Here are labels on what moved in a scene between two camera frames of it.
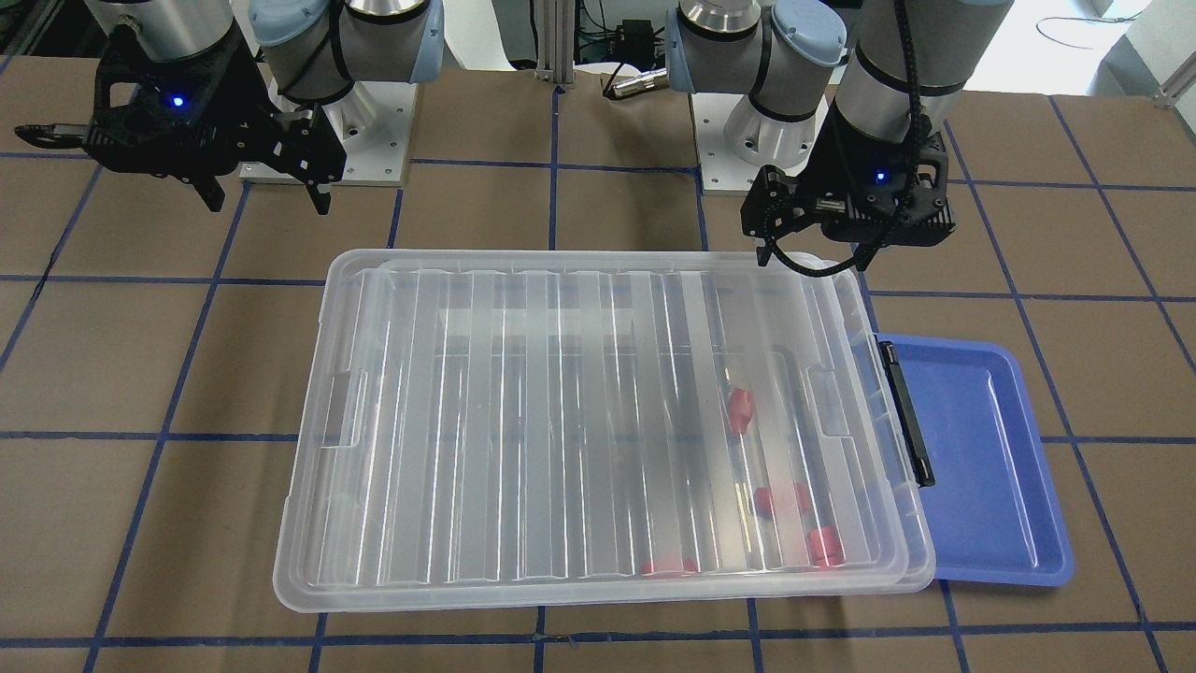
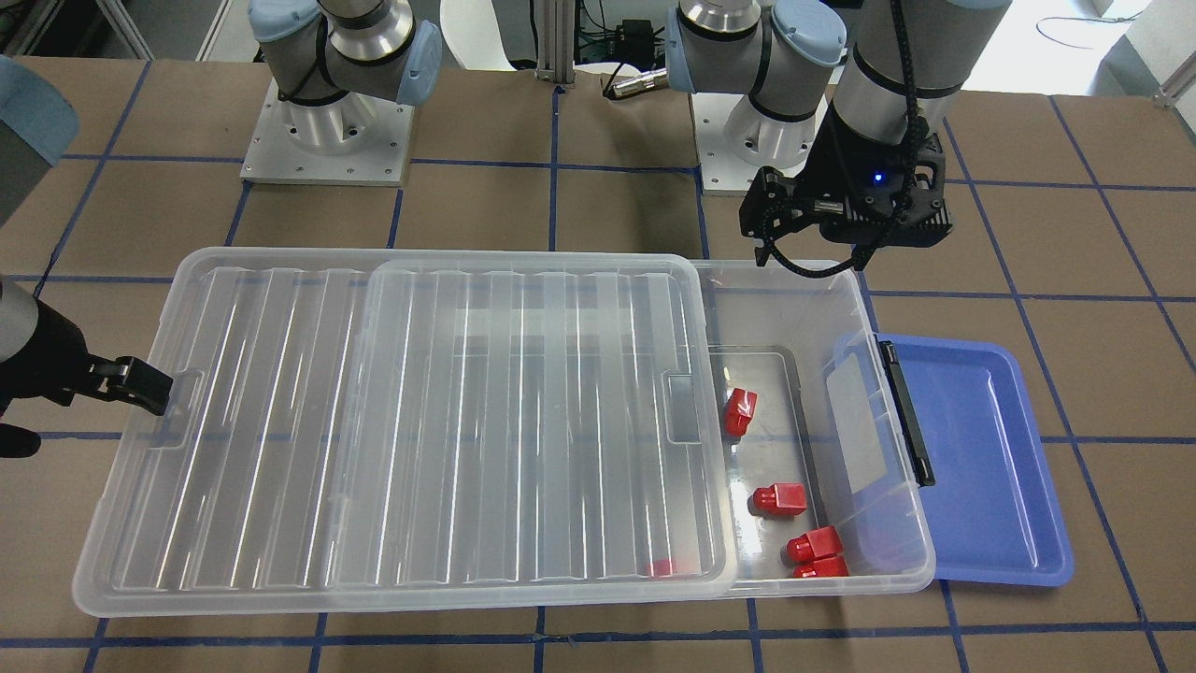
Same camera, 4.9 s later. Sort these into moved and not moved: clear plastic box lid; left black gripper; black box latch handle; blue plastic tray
Moved: clear plastic box lid
Not moved: left black gripper; blue plastic tray; black box latch handle
